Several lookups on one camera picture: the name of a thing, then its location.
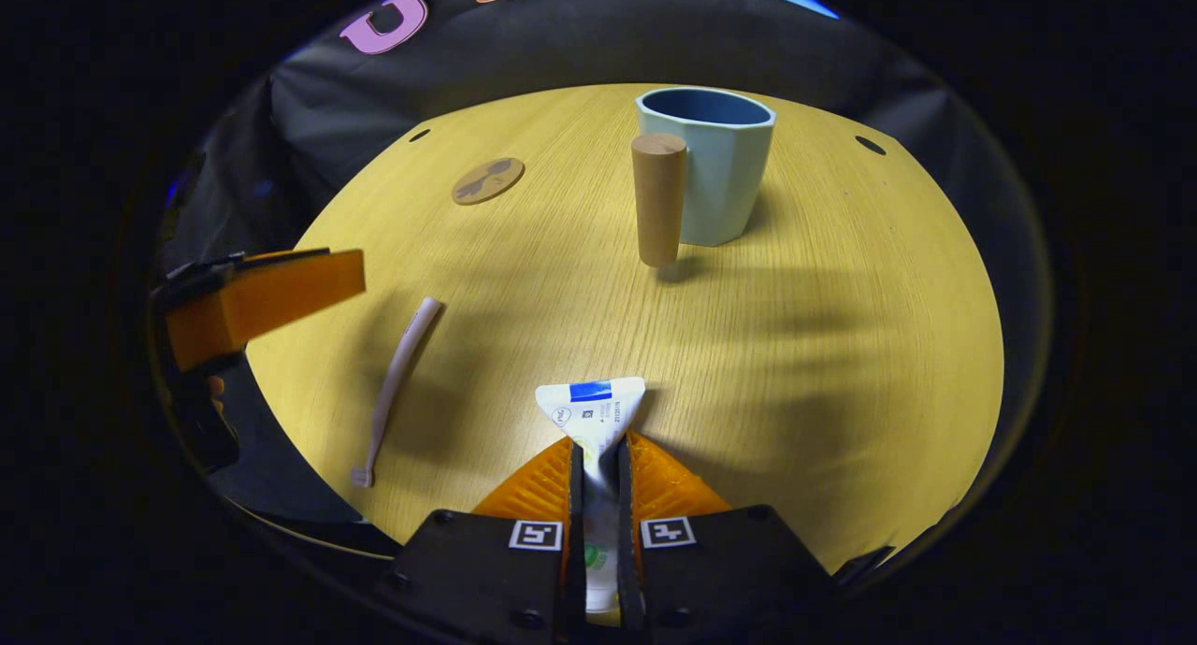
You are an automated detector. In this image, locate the pale pink toothbrush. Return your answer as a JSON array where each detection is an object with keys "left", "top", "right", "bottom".
[{"left": 350, "top": 295, "right": 445, "bottom": 490}]

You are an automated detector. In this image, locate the white toothpaste tube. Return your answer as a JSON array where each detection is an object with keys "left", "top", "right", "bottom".
[{"left": 534, "top": 376, "right": 649, "bottom": 618}]

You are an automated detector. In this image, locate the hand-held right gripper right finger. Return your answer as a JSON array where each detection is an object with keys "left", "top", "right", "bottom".
[{"left": 616, "top": 429, "right": 838, "bottom": 643}]

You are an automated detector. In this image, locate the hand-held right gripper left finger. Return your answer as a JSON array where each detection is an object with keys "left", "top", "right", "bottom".
[{"left": 372, "top": 436, "right": 587, "bottom": 644}]

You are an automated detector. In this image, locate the black backdrop cloth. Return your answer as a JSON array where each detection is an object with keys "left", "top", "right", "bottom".
[{"left": 154, "top": 0, "right": 1044, "bottom": 534}]

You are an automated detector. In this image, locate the light blue cup wooden handle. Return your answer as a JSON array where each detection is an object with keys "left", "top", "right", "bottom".
[{"left": 630, "top": 85, "right": 778, "bottom": 269}]

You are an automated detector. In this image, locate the wooden desktop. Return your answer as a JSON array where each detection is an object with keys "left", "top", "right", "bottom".
[{"left": 243, "top": 82, "right": 1007, "bottom": 627}]

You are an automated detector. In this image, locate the round brown coaster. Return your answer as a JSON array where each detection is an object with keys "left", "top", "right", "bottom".
[{"left": 451, "top": 156, "right": 526, "bottom": 207}]

